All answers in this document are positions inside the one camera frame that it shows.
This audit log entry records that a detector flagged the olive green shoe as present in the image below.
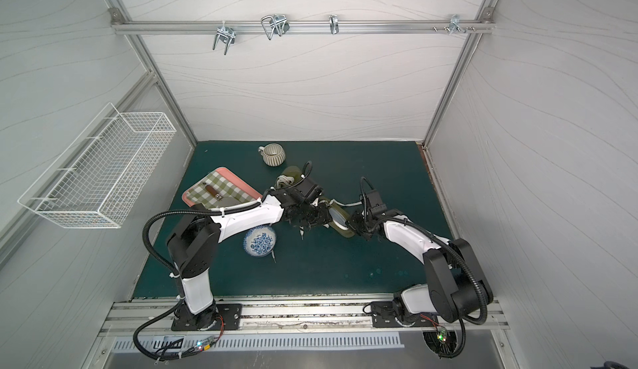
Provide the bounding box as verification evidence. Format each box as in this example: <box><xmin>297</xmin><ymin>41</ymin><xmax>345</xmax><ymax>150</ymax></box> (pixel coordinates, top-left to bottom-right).
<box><xmin>297</xmin><ymin>197</ymin><xmax>362</xmax><ymax>238</ymax></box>
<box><xmin>274</xmin><ymin>166</ymin><xmax>305</xmax><ymax>190</ymax></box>

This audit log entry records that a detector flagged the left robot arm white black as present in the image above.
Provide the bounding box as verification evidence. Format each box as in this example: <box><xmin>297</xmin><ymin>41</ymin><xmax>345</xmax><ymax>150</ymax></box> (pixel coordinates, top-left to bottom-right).
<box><xmin>167</xmin><ymin>177</ymin><xmax>332</xmax><ymax>331</ymax></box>

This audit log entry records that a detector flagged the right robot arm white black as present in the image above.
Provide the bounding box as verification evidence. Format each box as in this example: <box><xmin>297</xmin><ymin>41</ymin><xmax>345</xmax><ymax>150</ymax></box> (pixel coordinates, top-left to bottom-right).
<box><xmin>347</xmin><ymin>190</ymin><xmax>493</xmax><ymax>325</ymax></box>

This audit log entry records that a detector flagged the blue white patterned bowl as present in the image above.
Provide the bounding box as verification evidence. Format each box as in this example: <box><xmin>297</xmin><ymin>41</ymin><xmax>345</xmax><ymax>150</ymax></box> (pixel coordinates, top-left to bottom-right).
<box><xmin>244</xmin><ymin>226</ymin><xmax>277</xmax><ymax>258</ymax></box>

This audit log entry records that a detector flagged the green table mat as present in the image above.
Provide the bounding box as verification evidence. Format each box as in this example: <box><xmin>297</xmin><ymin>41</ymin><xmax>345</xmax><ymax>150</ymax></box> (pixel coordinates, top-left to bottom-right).
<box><xmin>133</xmin><ymin>140</ymin><xmax>462</xmax><ymax>298</ymax></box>

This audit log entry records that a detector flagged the striped ceramic cup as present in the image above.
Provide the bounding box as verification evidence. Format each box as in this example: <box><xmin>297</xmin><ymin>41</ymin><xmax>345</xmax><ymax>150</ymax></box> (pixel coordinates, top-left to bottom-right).
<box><xmin>258</xmin><ymin>143</ymin><xmax>286</xmax><ymax>167</ymax></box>

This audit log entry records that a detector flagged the pink tray checkered cloth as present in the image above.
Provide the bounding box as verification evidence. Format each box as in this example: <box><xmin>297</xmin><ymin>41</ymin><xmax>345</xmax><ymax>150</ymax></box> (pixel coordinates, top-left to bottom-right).
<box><xmin>182</xmin><ymin>167</ymin><xmax>262</xmax><ymax>209</ymax></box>

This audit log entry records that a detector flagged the metal clamp hook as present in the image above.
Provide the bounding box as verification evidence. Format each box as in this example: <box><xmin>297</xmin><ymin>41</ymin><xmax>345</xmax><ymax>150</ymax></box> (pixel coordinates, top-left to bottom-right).
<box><xmin>260</xmin><ymin>15</ymin><xmax>290</xmax><ymax>40</ymax></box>
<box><xmin>432</xmin><ymin>15</ymin><xmax>475</xmax><ymax>35</ymax></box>
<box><xmin>328</xmin><ymin>15</ymin><xmax>339</xmax><ymax>35</ymax></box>
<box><xmin>213</xmin><ymin>24</ymin><xmax>236</xmax><ymax>55</ymax></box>

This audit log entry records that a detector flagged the aluminium crossbar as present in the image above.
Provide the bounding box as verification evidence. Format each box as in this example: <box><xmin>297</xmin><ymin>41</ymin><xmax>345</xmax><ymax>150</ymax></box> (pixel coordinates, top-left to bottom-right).
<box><xmin>111</xmin><ymin>18</ymin><xmax>496</xmax><ymax>36</ymax></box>

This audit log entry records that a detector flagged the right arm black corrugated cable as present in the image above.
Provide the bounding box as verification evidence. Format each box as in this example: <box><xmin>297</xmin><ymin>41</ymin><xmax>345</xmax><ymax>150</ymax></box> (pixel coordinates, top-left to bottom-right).
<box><xmin>360</xmin><ymin>176</ymin><xmax>489</xmax><ymax>359</ymax></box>

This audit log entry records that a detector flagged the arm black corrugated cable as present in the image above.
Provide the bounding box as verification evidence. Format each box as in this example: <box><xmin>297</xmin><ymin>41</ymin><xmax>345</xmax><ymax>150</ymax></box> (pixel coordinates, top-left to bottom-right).
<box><xmin>132</xmin><ymin>201</ymin><xmax>263</xmax><ymax>361</ymax></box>
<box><xmin>360</xmin><ymin>176</ymin><xmax>489</xmax><ymax>359</ymax></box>

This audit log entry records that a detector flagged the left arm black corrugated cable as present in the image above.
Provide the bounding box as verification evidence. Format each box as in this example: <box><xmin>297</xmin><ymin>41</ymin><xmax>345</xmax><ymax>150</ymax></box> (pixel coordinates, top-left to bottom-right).
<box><xmin>132</xmin><ymin>201</ymin><xmax>263</xmax><ymax>361</ymax></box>

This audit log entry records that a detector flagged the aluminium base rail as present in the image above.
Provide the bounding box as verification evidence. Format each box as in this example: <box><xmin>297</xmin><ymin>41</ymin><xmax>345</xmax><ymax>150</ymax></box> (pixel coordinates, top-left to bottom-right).
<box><xmin>99</xmin><ymin>293</ymin><xmax>509</xmax><ymax>337</ymax></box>

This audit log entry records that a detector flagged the white wire basket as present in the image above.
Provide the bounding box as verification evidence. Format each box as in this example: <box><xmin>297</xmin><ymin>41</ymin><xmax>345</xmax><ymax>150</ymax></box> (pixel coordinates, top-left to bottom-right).
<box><xmin>18</xmin><ymin>103</ymin><xmax>176</xmax><ymax>230</ymax></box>

